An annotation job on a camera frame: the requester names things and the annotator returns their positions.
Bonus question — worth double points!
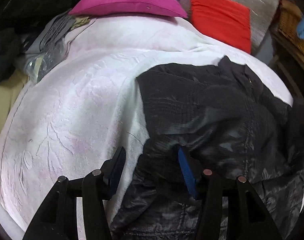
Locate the wicker basket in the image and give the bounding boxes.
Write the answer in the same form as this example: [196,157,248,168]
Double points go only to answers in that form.
[270,0,304,71]

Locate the black clothes pile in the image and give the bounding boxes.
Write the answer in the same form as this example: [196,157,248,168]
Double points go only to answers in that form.
[0,0,72,82]

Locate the black quilted jacket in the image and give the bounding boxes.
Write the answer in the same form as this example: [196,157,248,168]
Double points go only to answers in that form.
[111,57,304,239]

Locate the grey folded garment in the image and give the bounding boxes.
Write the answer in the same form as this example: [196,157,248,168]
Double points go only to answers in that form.
[17,11,90,84]

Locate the red-orange cushion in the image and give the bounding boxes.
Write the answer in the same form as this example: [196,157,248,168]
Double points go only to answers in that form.
[191,0,251,54]

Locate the white embossed bedspread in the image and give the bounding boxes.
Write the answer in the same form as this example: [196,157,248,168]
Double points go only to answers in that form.
[0,15,293,239]

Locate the magenta pillow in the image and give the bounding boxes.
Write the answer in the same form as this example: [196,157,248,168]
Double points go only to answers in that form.
[69,0,187,18]

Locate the light blue cloth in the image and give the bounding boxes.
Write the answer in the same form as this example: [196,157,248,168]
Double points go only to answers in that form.
[296,17,304,40]

